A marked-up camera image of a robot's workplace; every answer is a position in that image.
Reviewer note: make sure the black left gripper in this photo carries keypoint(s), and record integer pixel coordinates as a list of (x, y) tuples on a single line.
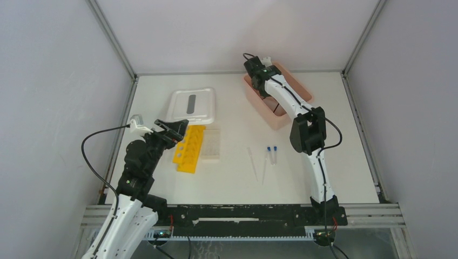
[(176, 130)]

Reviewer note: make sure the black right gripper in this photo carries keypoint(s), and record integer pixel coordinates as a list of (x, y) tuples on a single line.
[(263, 93)]

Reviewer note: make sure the white plastic bin lid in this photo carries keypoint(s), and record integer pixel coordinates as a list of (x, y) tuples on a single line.
[(197, 106)]

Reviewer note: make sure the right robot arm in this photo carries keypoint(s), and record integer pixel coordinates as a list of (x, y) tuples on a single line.
[(308, 132)]

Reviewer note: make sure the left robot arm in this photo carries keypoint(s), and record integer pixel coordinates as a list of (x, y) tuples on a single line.
[(134, 210)]

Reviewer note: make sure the yellow test tube rack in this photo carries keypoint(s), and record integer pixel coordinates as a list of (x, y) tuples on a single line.
[(188, 150)]

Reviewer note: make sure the clear well plate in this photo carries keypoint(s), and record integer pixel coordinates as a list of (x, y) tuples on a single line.
[(210, 149)]

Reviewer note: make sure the left blue-capped tube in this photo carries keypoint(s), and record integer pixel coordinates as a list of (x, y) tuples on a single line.
[(270, 155)]

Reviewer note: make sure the blue-capped tube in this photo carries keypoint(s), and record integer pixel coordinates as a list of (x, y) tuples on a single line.
[(270, 155), (275, 155)]

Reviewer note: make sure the right blue-capped tube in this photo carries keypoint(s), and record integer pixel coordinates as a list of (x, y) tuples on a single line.
[(275, 155)]

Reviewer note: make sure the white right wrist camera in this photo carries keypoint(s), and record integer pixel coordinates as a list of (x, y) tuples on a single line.
[(266, 61)]

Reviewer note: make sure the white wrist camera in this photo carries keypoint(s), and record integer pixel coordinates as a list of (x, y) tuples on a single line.
[(136, 126), (266, 61)]

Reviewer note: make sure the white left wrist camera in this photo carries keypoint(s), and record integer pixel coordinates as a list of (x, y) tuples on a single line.
[(136, 126)]

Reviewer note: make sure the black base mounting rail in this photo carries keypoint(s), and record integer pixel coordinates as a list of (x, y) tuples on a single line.
[(252, 221)]

